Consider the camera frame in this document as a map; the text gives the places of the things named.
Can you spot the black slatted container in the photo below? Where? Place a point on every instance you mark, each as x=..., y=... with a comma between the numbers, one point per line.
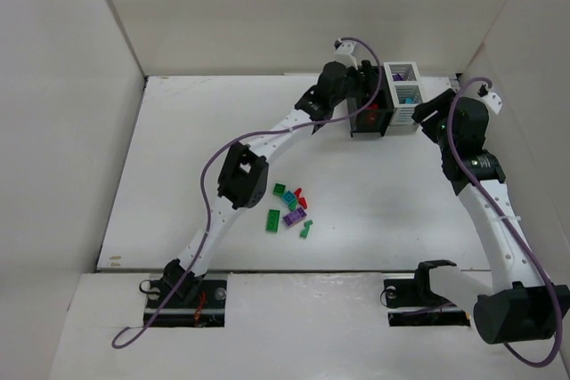
x=385, y=113

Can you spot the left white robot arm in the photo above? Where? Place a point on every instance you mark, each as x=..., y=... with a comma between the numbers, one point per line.
x=235, y=178

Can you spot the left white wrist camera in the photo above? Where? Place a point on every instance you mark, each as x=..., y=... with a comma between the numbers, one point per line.
x=344, y=53

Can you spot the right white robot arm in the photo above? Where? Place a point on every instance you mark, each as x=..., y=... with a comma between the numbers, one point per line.
x=521, y=304

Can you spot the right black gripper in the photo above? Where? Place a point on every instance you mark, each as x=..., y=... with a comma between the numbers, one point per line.
x=428, y=112

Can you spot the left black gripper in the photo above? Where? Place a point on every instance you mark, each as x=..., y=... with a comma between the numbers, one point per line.
x=368, y=104

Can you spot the purple lego plate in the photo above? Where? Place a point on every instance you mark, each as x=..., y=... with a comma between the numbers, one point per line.
x=294, y=217

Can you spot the long green lego plate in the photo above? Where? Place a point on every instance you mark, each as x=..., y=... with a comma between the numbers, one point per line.
x=273, y=220

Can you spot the teal square lego piece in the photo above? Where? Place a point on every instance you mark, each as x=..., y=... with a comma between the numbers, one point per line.
x=289, y=198

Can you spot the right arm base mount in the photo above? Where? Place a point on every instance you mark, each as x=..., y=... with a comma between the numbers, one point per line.
x=407, y=306

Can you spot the white slatted container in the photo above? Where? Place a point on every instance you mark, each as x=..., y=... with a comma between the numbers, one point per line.
x=401, y=122

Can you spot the square green lego piece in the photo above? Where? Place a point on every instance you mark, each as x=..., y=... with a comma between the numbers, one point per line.
x=279, y=189

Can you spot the small green lego piece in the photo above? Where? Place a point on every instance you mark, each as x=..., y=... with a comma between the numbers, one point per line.
x=306, y=229

